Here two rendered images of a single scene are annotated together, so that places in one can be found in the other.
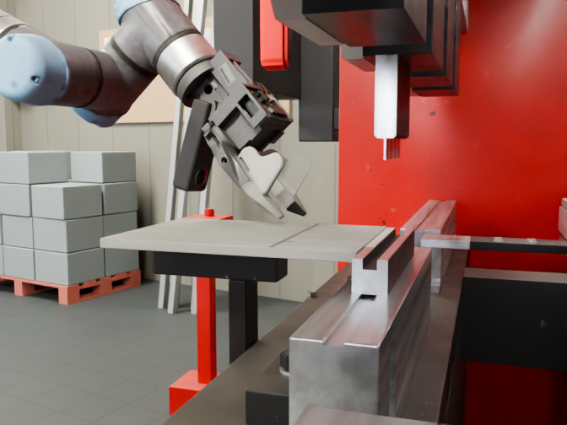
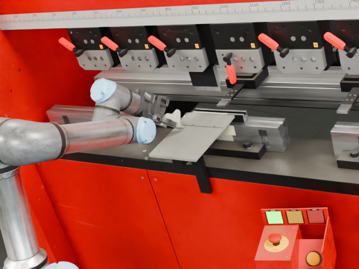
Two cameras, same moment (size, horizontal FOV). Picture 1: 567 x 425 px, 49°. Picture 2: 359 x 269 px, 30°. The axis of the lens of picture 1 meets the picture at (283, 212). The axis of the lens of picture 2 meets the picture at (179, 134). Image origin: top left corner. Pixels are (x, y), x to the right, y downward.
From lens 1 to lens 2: 2.06 m
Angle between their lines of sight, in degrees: 67
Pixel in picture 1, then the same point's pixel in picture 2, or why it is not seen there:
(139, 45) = (120, 103)
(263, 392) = (259, 150)
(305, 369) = (280, 131)
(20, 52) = (151, 124)
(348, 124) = not seen: outside the picture
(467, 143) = (38, 75)
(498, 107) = (41, 51)
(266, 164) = (176, 115)
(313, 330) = (274, 125)
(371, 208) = not seen: hidden behind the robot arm
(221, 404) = (247, 165)
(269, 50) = (234, 79)
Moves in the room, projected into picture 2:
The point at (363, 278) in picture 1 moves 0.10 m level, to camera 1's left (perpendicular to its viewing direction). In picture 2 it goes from (244, 118) to (240, 134)
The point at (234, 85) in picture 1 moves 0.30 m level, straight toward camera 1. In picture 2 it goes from (151, 97) to (244, 82)
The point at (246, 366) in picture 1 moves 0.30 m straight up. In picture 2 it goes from (220, 164) to (198, 85)
